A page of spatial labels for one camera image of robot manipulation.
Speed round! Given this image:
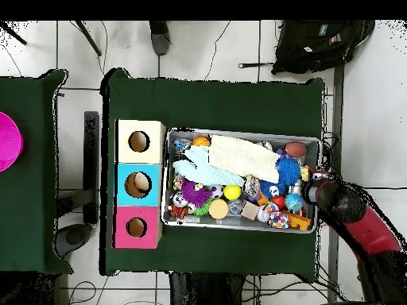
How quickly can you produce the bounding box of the blue green globe ball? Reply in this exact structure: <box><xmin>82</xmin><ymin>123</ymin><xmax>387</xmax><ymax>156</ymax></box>
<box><xmin>285</xmin><ymin>192</ymin><xmax>304</xmax><ymax>213</ymax></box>

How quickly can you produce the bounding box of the orange plastic toy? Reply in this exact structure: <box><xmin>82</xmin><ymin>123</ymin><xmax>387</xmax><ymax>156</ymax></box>
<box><xmin>282</xmin><ymin>210</ymin><xmax>312</xmax><ymax>232</ymax></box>

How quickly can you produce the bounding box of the cream waffle cloth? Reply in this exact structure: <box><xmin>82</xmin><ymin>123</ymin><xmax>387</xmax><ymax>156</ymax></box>
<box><xmin>207</xmin><ymin>134</ymin><xmax>281</xmax><ymax>183</ymax></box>

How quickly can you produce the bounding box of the mint waffle cloth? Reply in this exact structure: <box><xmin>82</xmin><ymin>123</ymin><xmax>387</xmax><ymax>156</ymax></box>
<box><xmin>172</xmin><ymin>145</ymin><xmax>246</xmax><ymax>187</ymax></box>

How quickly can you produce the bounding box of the silver mesh bin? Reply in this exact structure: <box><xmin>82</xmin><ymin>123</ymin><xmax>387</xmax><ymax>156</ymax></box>
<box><xmin>161</xmin><ymin>126</ymin><xmax>322</xmax><ymax>234</ymax></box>

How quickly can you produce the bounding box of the wooden box with three holes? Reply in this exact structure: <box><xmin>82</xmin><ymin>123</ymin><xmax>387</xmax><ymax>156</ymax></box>
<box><xmin>112</xmin><ymin>118</ymin><xmax>167</xmax><ymax>250</ymax></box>

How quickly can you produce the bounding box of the blue spiky ball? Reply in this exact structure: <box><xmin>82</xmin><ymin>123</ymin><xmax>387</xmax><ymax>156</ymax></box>
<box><xmin>276</xmin><ymin>156</ymin><xmax>302</xmax><ymax>187</ymax></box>

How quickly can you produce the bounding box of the brown toy football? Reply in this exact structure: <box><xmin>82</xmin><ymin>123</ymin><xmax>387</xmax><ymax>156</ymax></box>
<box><xmin>283</xmin><ymin>141</ymin><xmax>308</xmax><ymax>159</ymax></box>

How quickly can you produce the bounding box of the round orange sponge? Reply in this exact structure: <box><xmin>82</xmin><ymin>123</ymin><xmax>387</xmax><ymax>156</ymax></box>
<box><xmin>208</xmin><ymin>198</ymin><xmax>229</xmax><ymax>220</ymax></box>

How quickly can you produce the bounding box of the dark green tablecloth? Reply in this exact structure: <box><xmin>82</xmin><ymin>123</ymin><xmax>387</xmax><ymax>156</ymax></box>
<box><xmin>99</xmin><ymin>68</ymin><xmax>326</xmax><ymax>276</ymax></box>
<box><xmin>0</xmin><ymin>68</ymin><xmax>74</xmax><ymax>274</ymax></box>

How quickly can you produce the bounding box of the purple spiky monster toy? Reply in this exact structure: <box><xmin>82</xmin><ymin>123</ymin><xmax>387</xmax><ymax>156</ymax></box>
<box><xmin>181</xmin><ymin>179</ymin><xmax>214</xmax><ymax>209</ymax></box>

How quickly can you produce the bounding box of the black backpack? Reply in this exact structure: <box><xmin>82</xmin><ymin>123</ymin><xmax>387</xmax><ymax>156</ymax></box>
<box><xmin>238</xmin><ymin>20</ymin><xmax>376</xmax><ymax>75</ymax></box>

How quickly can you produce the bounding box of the black panel on stand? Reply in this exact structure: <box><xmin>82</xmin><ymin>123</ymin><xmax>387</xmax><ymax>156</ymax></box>
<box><xmin>53</xmin><ymin>110</ymin><xmax>100</xmax><ymax>259</ymax></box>

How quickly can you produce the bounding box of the black tripod leg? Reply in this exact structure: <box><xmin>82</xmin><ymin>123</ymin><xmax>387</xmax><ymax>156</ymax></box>
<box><xmin>74</xmin><ymin>20</ymin><xmax>103</xmax><ymax>57</ymax></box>
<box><xmin>0</xmin><ymin>21</ymin><xmax>28</xmax><ymax>45</ymax></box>

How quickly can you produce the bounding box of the pink plastic bowl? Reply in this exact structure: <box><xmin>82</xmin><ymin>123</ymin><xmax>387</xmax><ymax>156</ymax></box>
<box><xmin>0</xmin><ymin>110</ymin><xmax>24</xmax><ymax>173</ymax></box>

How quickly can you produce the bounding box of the grey metal rail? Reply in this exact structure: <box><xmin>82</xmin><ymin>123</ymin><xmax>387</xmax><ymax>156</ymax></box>
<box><xmin>327</xmin><ymin>64</ymin><xmax>345</xmax><ymax>303</ymax></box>

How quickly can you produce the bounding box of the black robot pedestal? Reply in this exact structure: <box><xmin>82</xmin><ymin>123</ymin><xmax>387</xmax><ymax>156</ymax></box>
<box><xmin>168</xmin><ymin>271</ymin><xmax>247</xmax><ymax>305</ymax></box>

